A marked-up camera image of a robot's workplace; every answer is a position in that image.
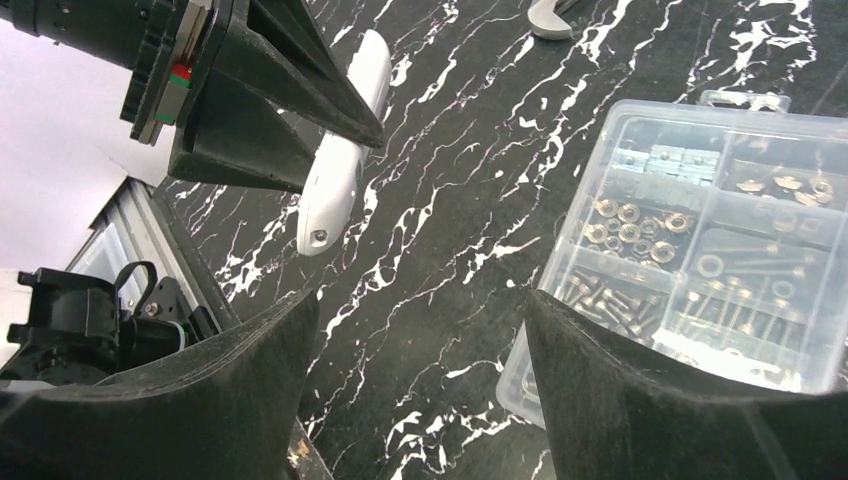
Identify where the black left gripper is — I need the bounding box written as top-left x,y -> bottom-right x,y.
1,0 -> 384,193

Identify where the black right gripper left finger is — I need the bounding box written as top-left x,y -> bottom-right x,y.
1,290 -> 319,479

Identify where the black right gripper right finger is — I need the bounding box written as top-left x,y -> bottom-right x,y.
524,289 -> 847,479

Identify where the white remote control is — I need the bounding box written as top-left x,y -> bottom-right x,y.
296,30 -> 392,257

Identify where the clear plastic screw box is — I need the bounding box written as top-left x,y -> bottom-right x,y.
495,90 -> 848,431

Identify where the aluminium table frame rail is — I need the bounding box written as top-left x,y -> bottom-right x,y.
67,179 -> 240,330

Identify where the red handled adjustable wrench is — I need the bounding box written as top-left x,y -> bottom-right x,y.
527,0 -> 586,41

